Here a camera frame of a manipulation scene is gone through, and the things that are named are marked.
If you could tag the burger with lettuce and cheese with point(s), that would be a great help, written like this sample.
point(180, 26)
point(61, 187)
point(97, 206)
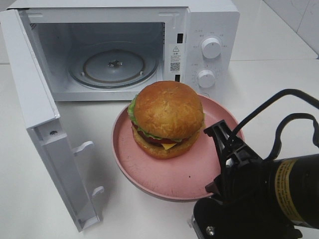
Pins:
point(167, 118)

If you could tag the pink round plate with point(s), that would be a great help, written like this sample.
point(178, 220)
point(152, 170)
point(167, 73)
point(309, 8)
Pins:
point(181, 178)

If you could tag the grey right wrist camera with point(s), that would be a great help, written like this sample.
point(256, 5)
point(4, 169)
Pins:
point(193, 224)

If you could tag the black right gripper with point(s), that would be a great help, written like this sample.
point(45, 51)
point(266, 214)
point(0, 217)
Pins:
point(239, 207)

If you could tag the lower white round knob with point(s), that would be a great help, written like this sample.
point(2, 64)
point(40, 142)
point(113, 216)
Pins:
point(206, 78)

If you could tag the white microwave oven body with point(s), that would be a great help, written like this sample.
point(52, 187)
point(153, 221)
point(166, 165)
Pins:
point(169, 30)

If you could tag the white round door button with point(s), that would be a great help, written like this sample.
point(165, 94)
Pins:
point(205, 94)

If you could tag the glass microwave turntable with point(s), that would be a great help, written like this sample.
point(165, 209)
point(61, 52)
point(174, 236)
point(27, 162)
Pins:
point(111, 69)

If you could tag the white round knob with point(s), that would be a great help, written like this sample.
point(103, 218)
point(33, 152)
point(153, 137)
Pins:
point(206, 78)
point(210, 47)

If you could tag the upper white round knob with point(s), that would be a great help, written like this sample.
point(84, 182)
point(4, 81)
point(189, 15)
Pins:
point(210, 47)

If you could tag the white microwave door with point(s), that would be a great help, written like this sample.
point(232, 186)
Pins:
point(69, 167)

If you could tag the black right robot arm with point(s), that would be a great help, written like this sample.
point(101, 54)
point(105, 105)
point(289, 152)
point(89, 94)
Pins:
point(293, 188)

